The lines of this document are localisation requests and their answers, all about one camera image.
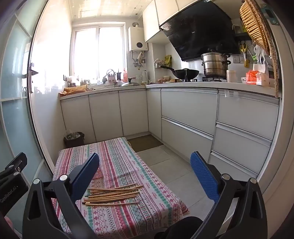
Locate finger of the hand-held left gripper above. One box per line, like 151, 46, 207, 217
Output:
0, 152, 27, 181

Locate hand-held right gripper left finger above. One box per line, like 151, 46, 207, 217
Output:
22, 152, 100, 239

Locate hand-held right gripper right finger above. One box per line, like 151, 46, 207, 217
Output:
190, 151, 268, 239

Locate bunch of wooden chopsticks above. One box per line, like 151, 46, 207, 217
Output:
82, 183, 144, 205

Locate dark trash bin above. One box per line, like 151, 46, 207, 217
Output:
64, 130, 85, 149

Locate patterned striped tablecloth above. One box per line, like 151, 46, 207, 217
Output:
52, 137, 190, 238

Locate person's leg in dark pants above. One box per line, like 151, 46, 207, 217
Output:
158, 216, 205, 239

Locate brown floor mat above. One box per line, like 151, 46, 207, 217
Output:
127, 134, 164, 152

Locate white base cabinets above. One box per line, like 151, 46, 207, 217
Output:
60, 88, 279, 184

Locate frosted glass sliding door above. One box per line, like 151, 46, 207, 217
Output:
0, 0, 55, 221

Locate brown paper bag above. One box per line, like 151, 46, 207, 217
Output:
59, 85, 89, 96

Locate gas stove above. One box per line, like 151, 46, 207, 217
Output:
184, 78, 228, 83

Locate steel pot lid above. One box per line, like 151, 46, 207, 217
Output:
121, 78, 141, 87

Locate white plastic jar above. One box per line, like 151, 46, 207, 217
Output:
226, 69, 237, 83

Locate black wok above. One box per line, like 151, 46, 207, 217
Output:
159, 65, 200, 80

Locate steel steamer pot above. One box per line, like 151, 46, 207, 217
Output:
201, 49, 232, 79

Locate orange packet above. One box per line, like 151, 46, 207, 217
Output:
246, 70, 270, 86

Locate kitchen window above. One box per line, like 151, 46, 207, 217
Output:
73, 22, 127, 80

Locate black range hood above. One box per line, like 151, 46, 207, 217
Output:
159, 0, 241, 62

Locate white water heater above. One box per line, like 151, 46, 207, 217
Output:
128, 26, 148, 52

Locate woven bamboo tray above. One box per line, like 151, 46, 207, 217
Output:
239, 0, 279, 98

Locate dark door handle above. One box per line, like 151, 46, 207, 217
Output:
22, 63, 39, 93

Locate yellow handled scissors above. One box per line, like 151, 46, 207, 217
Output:
240, 42, 248, 67

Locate white wall cabinets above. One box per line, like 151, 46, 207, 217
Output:
142, 0, 214, 43

